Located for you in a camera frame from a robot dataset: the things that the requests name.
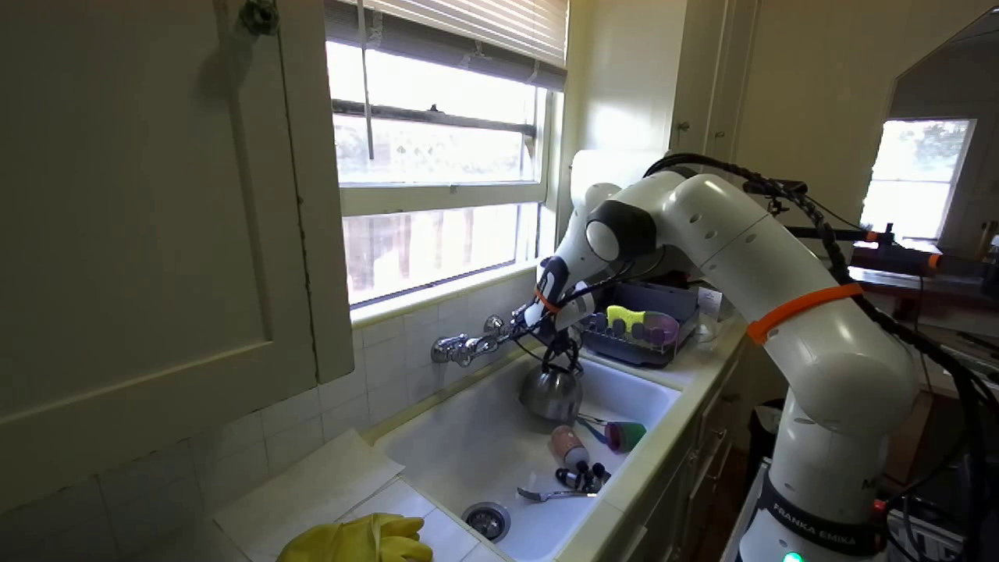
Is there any white kitchen sink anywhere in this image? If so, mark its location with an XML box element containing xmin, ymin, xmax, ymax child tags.
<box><xmin>371</xmin><ymin>345</ymin><xmax>684</xmax><ymax>562</ymax></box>

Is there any cream cabinet door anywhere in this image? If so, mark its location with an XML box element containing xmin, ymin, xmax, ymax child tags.
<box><xmin>0</xmin><ymin>0</ymin><xmax>357</xmax><ymax>517</ymax></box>

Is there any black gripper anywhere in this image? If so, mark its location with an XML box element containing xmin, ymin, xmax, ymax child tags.
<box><xmin>528</xmin><ymin>261</ymin><xmax>582</xmax><ymax>363</ymax></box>

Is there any large kitchen window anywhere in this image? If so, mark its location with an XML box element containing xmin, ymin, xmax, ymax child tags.
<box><xmin>321</xmin><ymin>0</ymin><xmax>571</xmax><ymax>319</ymax></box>

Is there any cream window blind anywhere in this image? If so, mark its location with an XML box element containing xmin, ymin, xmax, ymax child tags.
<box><xmin>326</xmin><ymin>0</ymin><xmax>575</xmax><ymax>73</ymax></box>

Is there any dark device with orange tip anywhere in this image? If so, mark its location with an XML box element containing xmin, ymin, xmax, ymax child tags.
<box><xmin>851</xmin><ymin>222</ymin><xmax>947</xmax><ymax>277</ymax></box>

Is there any white lower cabinet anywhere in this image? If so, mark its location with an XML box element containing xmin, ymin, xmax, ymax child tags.
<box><xmin>611</xmin><ymin>353</ymin><xmax>778</xmax><ymax>562</ymax></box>

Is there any dark cabinet knob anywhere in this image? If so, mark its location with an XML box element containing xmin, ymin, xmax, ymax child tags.
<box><xmin>238</xmin><ymin>0</ymin><xmax>282</xmax><ymax>37</ymax></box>

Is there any metal sink drain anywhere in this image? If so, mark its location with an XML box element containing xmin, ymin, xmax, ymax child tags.
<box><xmin>462</xmin><ymin>501</ymin><xmax>516</xmax><ymax>543</ymax></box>

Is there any black cable bundle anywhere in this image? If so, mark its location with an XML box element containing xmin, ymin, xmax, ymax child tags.
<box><xmin>643</xmin><ymin>151</ymin><xmax>993</xmax><ymax>562</ymax></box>

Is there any blue handled utensil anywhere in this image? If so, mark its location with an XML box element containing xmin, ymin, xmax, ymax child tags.
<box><xmin>575</xmin><ymin>417</ymin><xmax>615</xmax><ymax>447</ymax></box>

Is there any dark dish rack with tray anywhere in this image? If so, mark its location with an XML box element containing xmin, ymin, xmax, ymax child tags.
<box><xmin>575</xmin><ymin>277</ymin><xmax>703</xmax><ymax>368</ymax></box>

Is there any green cup with purple rim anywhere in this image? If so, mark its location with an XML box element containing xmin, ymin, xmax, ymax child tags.
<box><xmin>606</xmin><ymin>419</ymin><xmax>649</xmax><ymax>456</ymax></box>

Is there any small bright window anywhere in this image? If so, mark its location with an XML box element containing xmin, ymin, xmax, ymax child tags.
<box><xmin>858</xmin><ymin>117</ymin><xmax>980</xmax><ymax>243</ymax></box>

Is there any small pink cup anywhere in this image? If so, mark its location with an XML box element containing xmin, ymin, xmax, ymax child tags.
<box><xmin>545</xmin><ymin>422</ymin><xmax>594</xmax><ymax>473</ymax></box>

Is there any small white box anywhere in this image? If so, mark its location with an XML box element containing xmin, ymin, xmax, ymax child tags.
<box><xmin>695</xmin><ymin>284</ymin><xmax>727</xmax><ymax>321</ymax></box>

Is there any yellow rubber glove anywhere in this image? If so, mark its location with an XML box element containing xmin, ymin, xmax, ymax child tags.
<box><xmin>276</xmin><ymin>508</ymin><xmax>436</xmax><ymax>562</ymax></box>

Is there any silver kettle with black handle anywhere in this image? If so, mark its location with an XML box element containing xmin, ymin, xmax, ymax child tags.
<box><xmin>516</xmin><ymin>339</ymin><xmax>588</xmax><ymax>425</ymax></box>

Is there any chrome wall faucet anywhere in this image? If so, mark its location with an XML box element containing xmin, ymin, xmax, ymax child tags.
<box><xmin>429</xmin><ymin>308</ymin><xmax>531</xmax><ymax>368</ymax></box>

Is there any silver spoon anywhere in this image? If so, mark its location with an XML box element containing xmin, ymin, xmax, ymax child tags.
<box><xmin>516</xmin><ymin>473</ymin><xmax>564</xmax><ymax>505</ymax></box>

